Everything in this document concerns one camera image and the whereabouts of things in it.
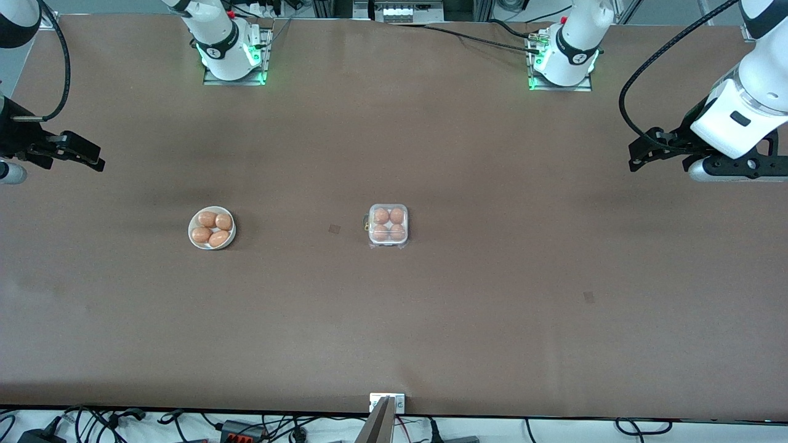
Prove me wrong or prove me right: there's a short black table cable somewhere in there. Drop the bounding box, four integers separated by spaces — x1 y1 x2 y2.
489 20 531 40

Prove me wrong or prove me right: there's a small metal mounting bracket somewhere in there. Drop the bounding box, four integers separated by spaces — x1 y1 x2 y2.
369 393 406 413

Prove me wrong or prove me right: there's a grey metal pole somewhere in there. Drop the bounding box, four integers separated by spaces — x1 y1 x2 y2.
355 397 395 443

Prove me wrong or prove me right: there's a black power adapter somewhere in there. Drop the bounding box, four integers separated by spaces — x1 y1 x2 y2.
17 428 67 443

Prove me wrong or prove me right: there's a long black table cable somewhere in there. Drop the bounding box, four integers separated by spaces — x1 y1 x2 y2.
394 22 542 55

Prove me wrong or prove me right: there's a grey electrical terminal block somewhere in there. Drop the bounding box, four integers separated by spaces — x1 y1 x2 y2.
354 0 445 24

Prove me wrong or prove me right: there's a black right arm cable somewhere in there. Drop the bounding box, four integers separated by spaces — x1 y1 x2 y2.
11 0 71 122

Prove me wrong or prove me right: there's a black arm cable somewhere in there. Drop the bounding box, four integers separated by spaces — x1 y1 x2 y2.
619 0 738 148
11 0 71 122

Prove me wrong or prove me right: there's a clear plastic four-egg box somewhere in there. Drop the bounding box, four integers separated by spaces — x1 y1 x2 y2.
368 203 409 250

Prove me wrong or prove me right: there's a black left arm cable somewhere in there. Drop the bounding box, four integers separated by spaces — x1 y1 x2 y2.
619 0 738 148

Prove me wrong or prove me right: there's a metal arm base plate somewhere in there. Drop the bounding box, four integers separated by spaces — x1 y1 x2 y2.
526 31 593 92
203 28 270 86

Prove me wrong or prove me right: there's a white round bowl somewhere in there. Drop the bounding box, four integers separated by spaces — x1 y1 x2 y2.
188 206 237 250

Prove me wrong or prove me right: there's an aluminium frame profile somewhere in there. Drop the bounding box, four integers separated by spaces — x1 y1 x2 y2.
313 0 354 19
444 0 493 22

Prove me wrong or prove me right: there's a dark device with orange clips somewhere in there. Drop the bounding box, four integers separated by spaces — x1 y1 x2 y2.
220 420 267 443

